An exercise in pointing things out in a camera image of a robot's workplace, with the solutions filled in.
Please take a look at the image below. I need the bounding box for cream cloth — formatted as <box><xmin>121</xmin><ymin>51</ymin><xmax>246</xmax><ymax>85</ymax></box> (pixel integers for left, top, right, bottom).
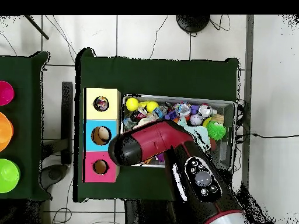
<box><xmin>133</xmin><ymin>116</ymin><xmax>162</xmax><ymax>129</ymax></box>

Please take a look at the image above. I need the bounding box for polka dot cloth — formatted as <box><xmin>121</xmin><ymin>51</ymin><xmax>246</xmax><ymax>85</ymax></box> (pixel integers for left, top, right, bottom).
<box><xmin>93</xmin><ymin>96</ymin><xmax>110</xmax><ymax>112</ymax></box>

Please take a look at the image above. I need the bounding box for mint green cloth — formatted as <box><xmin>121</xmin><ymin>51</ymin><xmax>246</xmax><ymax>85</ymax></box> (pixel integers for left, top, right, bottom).
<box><xmin>179</xmin><ymin>117</ymin><xmax>211</xmax><ymax>151</ymax></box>

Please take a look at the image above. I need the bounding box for wooden three-hole box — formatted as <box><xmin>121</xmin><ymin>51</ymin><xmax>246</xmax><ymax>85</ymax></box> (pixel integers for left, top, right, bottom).
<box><xmin>82</xmin><ymin>87</ymin><xmax>121</xmax><ymax>183</ymax></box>

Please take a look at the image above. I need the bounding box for silver mesh bin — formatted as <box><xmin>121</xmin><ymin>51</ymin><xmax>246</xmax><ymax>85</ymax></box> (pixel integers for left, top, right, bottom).
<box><xmin>120</xmin><ymin>93</ymin><xmax>237</xmax><ymax>172</ymax></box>

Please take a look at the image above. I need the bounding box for yellow ball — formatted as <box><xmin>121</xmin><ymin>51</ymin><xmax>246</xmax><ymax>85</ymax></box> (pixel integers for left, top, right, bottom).
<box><xmin>126</xmin><ymin>97</ymin><xmax>140</xmax><ymax>112</ymax></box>
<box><xmin>146</xmin><ymin>100</ymin><xmax>159</xmax><ymax>113</ymax></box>

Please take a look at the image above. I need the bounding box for dark green table cloth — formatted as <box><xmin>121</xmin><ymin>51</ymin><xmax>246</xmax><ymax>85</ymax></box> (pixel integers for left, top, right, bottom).
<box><xmin>73</xmin><ymin>47</ymin><xmax>239</xmax><ymax>207</ymax></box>

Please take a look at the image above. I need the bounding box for silver red soda can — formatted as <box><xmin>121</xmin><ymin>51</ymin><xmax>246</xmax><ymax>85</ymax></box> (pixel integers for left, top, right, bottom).
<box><xmin>198</xmin><ymin>103</ymin><xmax>218</xmax><ymax>118</ymax></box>

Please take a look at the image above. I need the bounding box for green spiky ball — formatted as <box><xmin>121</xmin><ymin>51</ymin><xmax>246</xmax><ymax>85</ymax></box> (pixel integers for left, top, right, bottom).
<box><xmin>206</xmin><ymin>121</ymin><xmax>227</xmax><ymax>141</ymax></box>

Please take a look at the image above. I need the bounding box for black upright panel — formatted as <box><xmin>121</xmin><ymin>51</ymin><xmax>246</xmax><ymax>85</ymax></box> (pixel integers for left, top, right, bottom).
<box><xmin>61</xmin><ymin>81</ymin><xmax>74</xmax><ymax>165</ymax></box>

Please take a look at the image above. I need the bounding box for grey stand foot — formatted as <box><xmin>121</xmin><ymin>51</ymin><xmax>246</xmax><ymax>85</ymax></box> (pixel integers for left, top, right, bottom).
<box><xmin>39</xmin><ymin>163</ymin><xmax>69</xmax><ymax>190</ymax></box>

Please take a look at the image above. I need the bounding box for black round stand base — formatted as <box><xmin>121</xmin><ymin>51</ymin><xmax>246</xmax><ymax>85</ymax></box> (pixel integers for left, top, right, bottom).
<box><xmin>175</xmin><ymin>15</ymin><xmax>211</xmax><ymax>33</ymax></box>

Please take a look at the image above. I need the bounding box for dark green side-table cloth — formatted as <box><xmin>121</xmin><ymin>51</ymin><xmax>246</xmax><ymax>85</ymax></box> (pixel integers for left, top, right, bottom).
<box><xmin>0</xmin><ymin>51</ymin><xmax>52</xmax><ymax>201</ymax></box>

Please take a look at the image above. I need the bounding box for orange bowl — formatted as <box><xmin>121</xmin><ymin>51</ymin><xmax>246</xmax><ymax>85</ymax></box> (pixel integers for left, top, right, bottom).
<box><xmin>0</xmin><ymin>111</ymin><xmax>14</xmax><ymax>152</ymax></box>

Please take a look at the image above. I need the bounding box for pink bowl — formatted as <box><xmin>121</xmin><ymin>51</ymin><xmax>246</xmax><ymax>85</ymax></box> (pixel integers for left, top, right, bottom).
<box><xmin>0</xmin><ymin>80</ymin><xmax>15</xmax><ymax>106</ymax></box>

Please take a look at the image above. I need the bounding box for black rod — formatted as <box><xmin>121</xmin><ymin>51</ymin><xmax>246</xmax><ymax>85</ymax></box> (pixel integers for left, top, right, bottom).
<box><xmin>23</xmin><ymin>15</ymin><xmax>50</xmax><ymax>40</ymax></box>

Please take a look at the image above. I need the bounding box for green bowl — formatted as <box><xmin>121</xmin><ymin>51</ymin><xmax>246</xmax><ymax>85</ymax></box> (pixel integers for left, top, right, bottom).
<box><xmin>0</xmin><ymin>158</ymin><xmax>21</xmax><ymax>194</ymax></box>

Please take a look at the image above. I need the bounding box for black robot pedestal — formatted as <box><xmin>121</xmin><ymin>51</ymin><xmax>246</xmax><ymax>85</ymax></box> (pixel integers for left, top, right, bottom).
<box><xmin>123</xmin><ymin>199</ymin><xmax>173</xmax><ymax>224</ymax></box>

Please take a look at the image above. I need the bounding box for black power cable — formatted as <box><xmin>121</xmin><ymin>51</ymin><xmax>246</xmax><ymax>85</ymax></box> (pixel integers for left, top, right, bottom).
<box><xmin>235</xmin><ymin>132</ymin><xmax>299</xmax><ymax>140</ymax></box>

